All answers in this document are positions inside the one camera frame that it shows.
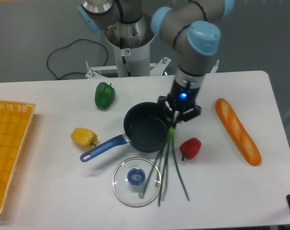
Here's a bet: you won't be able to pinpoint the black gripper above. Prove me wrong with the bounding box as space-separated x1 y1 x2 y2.
157 80 201 127

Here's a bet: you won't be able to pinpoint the green onion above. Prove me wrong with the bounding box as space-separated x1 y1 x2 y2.
142 126 191 207

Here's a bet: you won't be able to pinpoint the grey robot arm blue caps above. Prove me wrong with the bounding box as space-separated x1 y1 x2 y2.
77 0 234 127

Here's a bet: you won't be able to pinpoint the red bell pepper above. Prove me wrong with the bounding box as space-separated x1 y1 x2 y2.
179 138 202 161

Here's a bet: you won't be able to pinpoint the orange baguette bread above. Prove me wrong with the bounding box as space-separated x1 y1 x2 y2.
215 98 262 166

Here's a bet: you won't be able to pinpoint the green bell pepper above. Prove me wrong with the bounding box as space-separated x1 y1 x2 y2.
94 82 115 110

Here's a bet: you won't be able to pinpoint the glass lid blue knob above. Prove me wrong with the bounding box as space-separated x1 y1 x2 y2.
112 157 162 207

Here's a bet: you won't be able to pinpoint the yellow bell pepper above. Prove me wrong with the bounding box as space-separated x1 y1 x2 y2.
70 127 98 150

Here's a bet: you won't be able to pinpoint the yellow woven basket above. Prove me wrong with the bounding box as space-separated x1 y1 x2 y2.
0 100 35 214

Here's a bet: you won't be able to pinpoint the dark pot blue handle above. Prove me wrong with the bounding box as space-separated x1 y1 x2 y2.
80 102 168 162

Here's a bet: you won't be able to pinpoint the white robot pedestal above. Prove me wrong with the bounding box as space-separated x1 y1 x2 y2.
85 13 171 79

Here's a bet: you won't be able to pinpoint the black cable on floor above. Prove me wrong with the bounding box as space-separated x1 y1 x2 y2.
46 38 109 81

